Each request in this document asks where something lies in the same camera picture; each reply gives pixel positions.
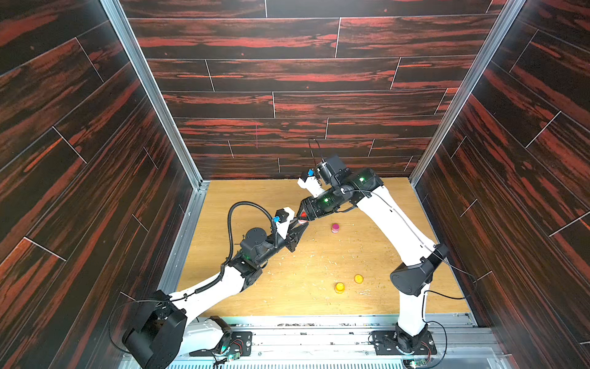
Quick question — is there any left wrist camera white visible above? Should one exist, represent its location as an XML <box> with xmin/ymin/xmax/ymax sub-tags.
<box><xmin>273</xmin><ymin>207</ymin><xmax>295</xmax><ymax>239</ymax></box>

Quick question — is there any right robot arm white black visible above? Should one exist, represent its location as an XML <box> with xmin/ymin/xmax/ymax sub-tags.
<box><xmin>297</xmin><ymin>155</ymin><xmax>449</xmax><ymax>354</ymax></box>

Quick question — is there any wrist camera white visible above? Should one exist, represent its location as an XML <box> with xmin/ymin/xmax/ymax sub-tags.
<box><xmin>273</xmin><ymin>207</ymin><xmax>295</xmax><ymax>239</ymax></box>
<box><xmin>297</xmin><ymin>169</ymin><xmax>325</xmax><ymax>198</ymax></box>

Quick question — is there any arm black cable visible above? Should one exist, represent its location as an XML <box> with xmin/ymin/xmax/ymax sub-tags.
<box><xmin>225</xmin><ymin>201</ymin><xmax>277</xmax><ymax>268</ymax></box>
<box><xmin>307</xmin><ymin>137</ymin><xmax>478</xmax><ymax>369</ymax></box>

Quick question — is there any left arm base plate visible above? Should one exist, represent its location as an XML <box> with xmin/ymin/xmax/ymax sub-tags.
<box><xmin>189</xmin><ymin>331</ymin><xmax>253</xmax><ymax>360</ymax></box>

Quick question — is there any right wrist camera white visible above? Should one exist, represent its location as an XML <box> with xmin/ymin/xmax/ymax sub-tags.
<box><xmin>297</xmin><ymin>169</ymin><xmax>325</xmax><ymax>198</ymax></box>

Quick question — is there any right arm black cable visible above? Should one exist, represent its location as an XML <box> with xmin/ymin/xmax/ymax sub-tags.
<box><xmin>307</xmin><ymin>137</ymin><xmax>478</xmax><ymax>369</ymax></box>

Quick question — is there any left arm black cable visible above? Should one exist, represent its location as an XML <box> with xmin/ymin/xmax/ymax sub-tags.
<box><xmin>225</xmin><ymin>201</ymin><xmax>277</xmax><ymax>268</ymax></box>

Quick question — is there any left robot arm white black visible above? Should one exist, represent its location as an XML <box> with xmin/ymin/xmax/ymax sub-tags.
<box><xmin>121</xmin><ymin>220</ymin><xmax>309</xmax><ymax>368</ymax></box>

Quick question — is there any aluminium front rail frame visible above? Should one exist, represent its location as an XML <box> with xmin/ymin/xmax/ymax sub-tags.
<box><xmin>169</xmin><ymin>314</ymin><xmax>515</xmax><ymax>368</ymax></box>

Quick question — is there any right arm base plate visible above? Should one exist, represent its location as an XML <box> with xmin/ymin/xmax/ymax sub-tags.
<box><xmin>369</xmin><ymin>328</ymin><xmax>438</xmax><ymax>356</ymax></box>

